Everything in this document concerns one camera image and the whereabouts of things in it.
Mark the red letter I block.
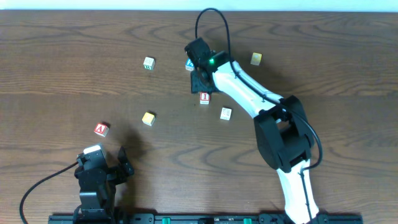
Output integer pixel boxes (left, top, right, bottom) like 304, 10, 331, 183
200, 92, 210, 105

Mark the blue number 2 block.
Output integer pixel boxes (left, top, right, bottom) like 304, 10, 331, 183
185, 58, 195, 71

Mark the red letter A block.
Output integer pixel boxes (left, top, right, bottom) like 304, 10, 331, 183
94, 123, 109, 137

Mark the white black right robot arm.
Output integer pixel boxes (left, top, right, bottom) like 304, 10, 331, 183
187, 50, 321, 223

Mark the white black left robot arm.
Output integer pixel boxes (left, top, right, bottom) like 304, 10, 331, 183
73, 144, 134, 223

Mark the white blue-sided block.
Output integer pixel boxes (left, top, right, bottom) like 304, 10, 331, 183
220, 108, 232, 121

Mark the yellow far block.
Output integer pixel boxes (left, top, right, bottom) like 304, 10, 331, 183
251, 52, 262, 66

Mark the green letter R block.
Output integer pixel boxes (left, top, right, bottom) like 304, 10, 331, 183
143, 57, 155, 70

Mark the yellow number 2 block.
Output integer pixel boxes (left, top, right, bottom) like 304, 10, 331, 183
142, 112, 155, 126

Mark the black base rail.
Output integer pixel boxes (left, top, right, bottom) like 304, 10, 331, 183
47, 212, 364, 224

